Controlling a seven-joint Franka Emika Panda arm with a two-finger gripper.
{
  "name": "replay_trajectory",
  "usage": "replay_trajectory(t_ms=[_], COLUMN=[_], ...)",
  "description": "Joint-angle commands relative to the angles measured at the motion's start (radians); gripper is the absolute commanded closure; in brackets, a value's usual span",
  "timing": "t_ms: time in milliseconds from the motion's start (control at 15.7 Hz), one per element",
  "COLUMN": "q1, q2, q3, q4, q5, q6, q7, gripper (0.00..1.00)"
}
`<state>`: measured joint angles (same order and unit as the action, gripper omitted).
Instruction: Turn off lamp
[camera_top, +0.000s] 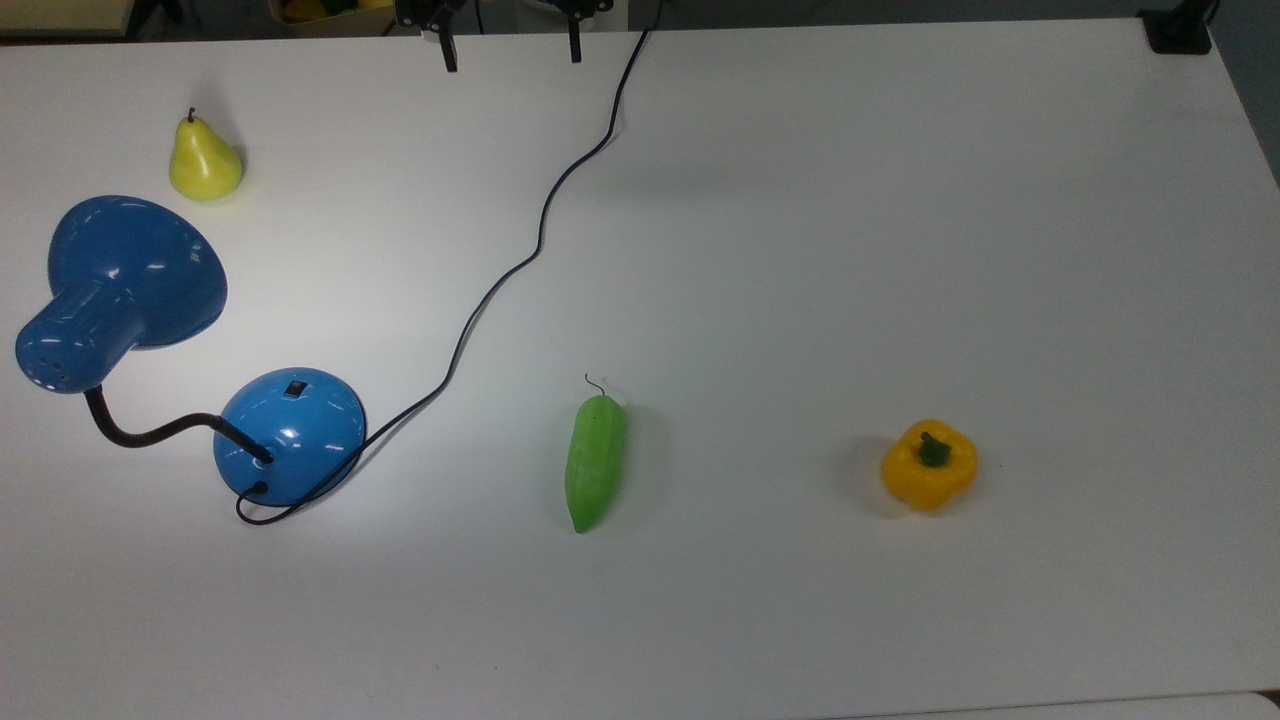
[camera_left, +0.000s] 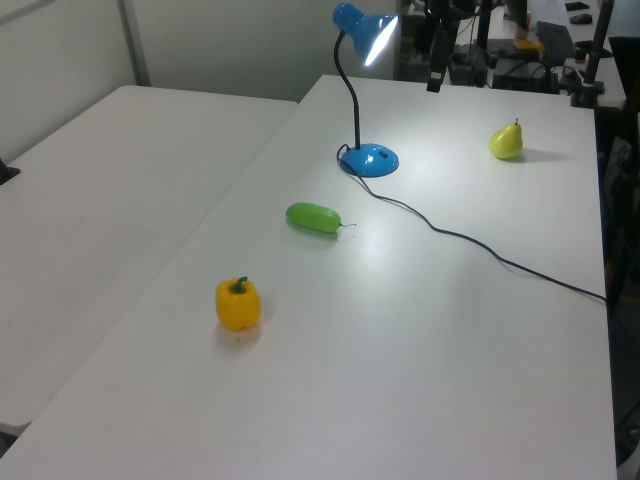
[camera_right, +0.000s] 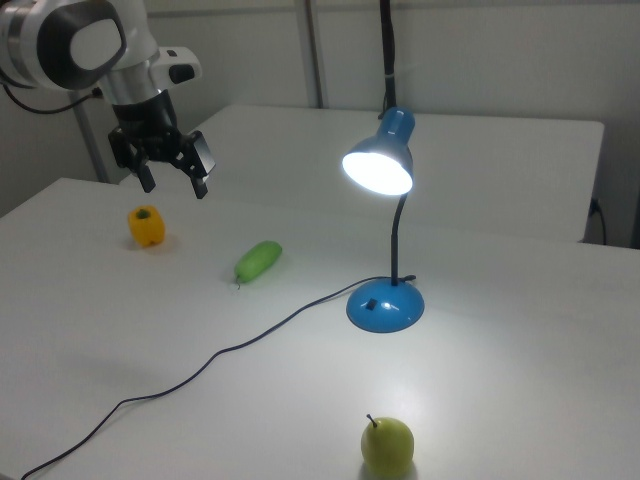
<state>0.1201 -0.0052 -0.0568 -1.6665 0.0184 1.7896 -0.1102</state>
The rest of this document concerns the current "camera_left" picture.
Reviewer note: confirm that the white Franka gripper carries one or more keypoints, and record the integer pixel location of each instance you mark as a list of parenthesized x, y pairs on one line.
[(445, 47)]

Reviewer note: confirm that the blue gooseneck desk lamp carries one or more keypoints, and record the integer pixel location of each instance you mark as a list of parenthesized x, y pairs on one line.
[(370, 160)]

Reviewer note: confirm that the black equipment box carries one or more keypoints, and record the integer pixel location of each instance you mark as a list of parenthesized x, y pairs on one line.
[(525, 75)]

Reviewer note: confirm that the yellow-green toy pear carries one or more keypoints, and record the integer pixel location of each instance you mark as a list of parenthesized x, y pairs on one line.
[(506, 142)]

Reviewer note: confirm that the black computer keyboard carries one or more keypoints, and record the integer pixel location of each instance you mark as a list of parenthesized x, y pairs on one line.
[(555, 40)]

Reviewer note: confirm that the black computer mouse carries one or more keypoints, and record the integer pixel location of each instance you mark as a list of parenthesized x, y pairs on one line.
[(581, 19)]

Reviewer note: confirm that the green chili pepper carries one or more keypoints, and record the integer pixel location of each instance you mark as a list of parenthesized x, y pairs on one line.
[(312, 217)]

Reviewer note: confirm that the black monitor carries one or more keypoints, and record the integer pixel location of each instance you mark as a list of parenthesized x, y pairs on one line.
[(627, 65)]

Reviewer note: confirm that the yellow toy bell pepper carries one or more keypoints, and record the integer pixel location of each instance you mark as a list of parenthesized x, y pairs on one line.
[(237, 310)]

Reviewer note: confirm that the white side table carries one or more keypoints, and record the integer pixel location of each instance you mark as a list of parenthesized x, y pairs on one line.
[(100, 225)]

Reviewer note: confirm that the black clamp-mounted camera stand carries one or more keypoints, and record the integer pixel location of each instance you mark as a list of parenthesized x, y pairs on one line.
[(595, 55)]

